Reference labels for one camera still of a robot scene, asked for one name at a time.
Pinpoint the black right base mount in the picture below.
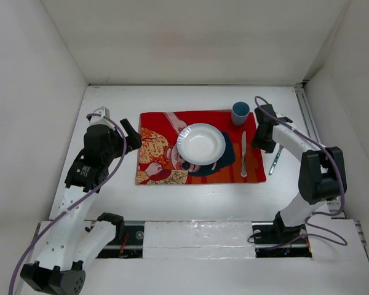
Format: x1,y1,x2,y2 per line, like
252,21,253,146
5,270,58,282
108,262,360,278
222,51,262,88
247,214,312,258

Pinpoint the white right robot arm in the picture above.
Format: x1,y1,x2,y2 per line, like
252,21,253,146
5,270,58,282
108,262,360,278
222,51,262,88
252,103,347,242

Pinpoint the blue cup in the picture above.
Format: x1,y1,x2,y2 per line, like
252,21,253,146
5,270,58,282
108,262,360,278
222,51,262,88
231,101,250,126

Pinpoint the red patterned cloth placemat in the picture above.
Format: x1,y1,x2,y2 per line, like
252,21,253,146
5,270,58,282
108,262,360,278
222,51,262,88
135,110,266,185

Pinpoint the silver fork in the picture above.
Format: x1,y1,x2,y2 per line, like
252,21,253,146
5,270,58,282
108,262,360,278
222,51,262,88
268,145,284,175

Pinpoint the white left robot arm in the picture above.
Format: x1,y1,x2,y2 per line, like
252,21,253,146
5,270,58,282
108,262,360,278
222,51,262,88
20,113,141,294

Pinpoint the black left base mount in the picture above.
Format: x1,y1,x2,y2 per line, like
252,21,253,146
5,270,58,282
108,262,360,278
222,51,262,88
97,213,145,259

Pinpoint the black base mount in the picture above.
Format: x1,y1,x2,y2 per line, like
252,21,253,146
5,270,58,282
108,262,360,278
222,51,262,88
247,214,312,258
97,213,145,259

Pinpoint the white blue-rimmed plate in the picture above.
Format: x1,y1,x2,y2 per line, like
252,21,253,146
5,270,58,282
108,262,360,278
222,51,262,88
176,123,226,166

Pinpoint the silver table knife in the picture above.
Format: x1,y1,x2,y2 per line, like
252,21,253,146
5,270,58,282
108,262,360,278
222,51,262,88
240,131,247,178

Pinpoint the aluminium rail on right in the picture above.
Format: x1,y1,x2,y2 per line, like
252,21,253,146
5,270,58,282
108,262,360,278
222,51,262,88
294,83,347,218

